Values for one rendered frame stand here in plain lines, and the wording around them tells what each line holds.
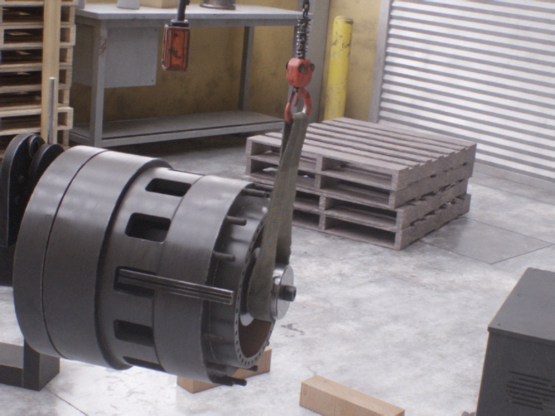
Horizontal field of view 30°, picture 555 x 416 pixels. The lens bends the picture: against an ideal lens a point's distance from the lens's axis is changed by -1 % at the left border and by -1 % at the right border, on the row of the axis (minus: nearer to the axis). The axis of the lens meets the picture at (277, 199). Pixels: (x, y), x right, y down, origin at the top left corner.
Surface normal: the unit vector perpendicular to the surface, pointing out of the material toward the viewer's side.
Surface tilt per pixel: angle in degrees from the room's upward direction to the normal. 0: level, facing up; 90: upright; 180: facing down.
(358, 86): 90
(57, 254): 72
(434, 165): 90
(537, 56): 60
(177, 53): 90
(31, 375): 90
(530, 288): 0
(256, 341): 18
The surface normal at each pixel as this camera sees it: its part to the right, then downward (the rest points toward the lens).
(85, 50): -0.69, 0.12
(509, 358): -0.40, 0.20
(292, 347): 0.09, -0.96
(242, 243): -0.15, -0.55
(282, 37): 0.72, 0.24
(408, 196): 0.85, 0.21
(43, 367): 0.97, 0.14
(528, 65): -0.55, -0.38
